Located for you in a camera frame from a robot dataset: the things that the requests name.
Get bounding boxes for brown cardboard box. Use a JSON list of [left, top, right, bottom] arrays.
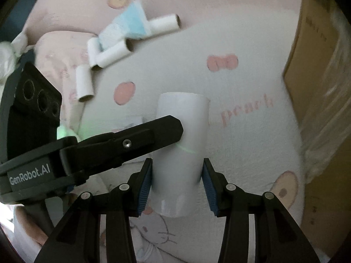
[[282, 0, 351, 255]]

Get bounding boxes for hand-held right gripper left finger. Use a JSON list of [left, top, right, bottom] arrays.
[[34, 158, 153, 263]]

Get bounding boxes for clear plastic wrap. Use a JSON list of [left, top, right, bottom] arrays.
[[300, 4, 351, 184]]

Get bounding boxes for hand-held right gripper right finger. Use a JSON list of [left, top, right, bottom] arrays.
[[202, 158, 320, 263]]

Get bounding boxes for dark cloth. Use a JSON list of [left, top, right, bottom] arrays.
[[0, 11, 32, 44]]

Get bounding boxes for person's left hand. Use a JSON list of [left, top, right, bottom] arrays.
[[12, 205, 51, 248]]

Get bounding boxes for blue face mask pack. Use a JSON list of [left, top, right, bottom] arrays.
[[98, 1, 152, 50]]

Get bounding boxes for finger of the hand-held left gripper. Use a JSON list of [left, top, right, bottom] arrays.
[[59, 116, 184, 187]]

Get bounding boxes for pink cartoon cat printed blanket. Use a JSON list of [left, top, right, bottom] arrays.
[[25, 0, 306, 263]]

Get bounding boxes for white cardboard tube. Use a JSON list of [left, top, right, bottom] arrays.
[[149, 92, 211, 218]]

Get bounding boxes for pile of white paper tubes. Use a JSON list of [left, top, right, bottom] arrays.
[[75, 14, 181, 102]]

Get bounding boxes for pink pillow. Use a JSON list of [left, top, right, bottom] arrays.
[[34, 31, 96, 132]]

